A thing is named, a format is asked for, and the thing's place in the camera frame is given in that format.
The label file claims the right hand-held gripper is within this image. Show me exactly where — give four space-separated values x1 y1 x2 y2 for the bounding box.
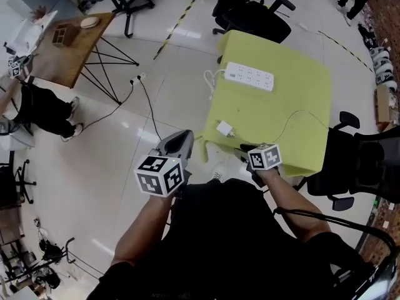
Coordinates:
232 143 283 188

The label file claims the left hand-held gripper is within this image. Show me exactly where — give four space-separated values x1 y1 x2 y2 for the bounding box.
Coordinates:
134 129 194 198

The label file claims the white power cable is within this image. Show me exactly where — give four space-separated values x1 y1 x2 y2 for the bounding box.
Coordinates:
216 109 331 143

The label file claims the white power strip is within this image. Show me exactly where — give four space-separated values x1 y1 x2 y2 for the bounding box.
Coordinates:
223 61 276 93

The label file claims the person's right forearm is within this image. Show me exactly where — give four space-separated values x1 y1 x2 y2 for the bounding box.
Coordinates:
253 166 333 242

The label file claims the person's left forearm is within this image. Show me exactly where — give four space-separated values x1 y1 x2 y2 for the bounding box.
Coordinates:
114 194 176 267

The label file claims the small white extension socket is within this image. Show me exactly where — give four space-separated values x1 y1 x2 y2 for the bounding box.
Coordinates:
129 72 147 86

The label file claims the person's black clothed torso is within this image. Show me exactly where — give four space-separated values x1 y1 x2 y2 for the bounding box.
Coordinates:
86 178 376 300

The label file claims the wooden desk with black legs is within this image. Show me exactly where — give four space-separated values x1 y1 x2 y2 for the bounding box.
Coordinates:
23 12 140 106

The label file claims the cardboard box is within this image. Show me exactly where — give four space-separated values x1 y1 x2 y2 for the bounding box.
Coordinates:
374 84 400 133

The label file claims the beige oval object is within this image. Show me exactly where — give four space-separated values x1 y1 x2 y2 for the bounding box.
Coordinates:
80 16 101 29

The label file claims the wooden desk organizer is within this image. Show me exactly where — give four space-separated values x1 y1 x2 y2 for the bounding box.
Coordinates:
51 22 79 48

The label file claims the white black rounded device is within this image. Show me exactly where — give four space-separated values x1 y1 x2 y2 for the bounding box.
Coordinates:
370 47 390 61
374 69 396 83
379 76 399 92
373 56 393 71

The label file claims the white round stool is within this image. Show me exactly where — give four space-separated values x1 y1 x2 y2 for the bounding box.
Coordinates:
0 132 35 151

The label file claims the black gear pile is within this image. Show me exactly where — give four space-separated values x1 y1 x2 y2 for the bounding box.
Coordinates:
357 23 381 51

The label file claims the white foam box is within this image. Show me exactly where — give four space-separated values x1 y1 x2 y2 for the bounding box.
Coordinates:
6 9 59 51

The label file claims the dried flower bunch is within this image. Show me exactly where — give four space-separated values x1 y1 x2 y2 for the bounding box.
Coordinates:
30 5 48 22

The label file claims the black floor cable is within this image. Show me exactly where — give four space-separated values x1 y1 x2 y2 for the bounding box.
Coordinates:
61 81 134 143
137 79 163 142

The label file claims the white looped cable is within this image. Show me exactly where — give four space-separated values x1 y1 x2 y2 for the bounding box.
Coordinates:
204 69 228 102

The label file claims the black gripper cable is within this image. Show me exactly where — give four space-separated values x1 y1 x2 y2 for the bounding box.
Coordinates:
272 207 398 281

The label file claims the black curved metal handle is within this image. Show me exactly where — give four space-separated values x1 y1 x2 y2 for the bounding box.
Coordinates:
64 237 76 264

